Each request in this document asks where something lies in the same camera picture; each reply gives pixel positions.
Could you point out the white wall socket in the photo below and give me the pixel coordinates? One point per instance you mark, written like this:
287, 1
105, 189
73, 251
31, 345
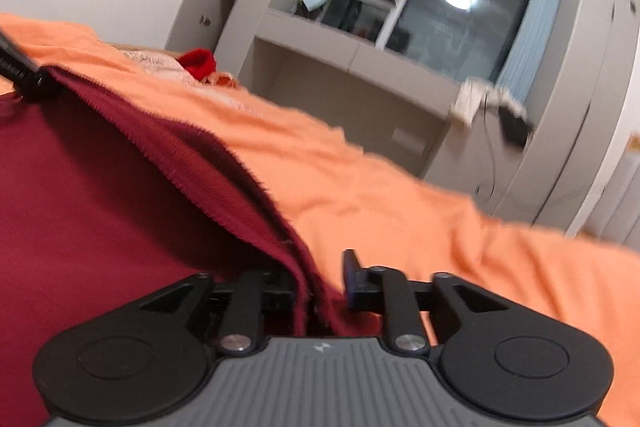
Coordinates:
410, 139

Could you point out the grey padded wooden headboard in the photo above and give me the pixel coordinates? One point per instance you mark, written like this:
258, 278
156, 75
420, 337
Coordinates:
625, 197

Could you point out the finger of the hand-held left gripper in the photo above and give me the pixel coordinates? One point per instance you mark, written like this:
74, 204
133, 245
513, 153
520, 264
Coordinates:
32, 84

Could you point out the grey built-in wardrobe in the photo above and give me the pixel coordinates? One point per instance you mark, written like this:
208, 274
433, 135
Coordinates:
575, 107

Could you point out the white cloth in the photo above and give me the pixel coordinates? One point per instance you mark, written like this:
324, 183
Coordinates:
472, 99

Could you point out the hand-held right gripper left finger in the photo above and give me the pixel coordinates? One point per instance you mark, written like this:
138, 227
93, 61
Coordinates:
277, 294

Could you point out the orange patterned cloth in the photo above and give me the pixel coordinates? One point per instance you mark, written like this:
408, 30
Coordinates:
220, 80

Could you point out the dark red long-sleeve shirt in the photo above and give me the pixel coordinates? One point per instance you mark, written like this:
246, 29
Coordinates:
100, 207

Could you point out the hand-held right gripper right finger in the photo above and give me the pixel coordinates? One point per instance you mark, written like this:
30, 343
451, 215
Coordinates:
351, 279

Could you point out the pale patterned pillow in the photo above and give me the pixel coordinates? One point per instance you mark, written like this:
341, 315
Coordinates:
155, 62

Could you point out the bright red cloth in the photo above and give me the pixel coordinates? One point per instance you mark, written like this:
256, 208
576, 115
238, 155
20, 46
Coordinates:
197, 63

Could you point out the orange blanket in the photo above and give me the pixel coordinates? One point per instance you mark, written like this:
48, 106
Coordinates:
400, 207

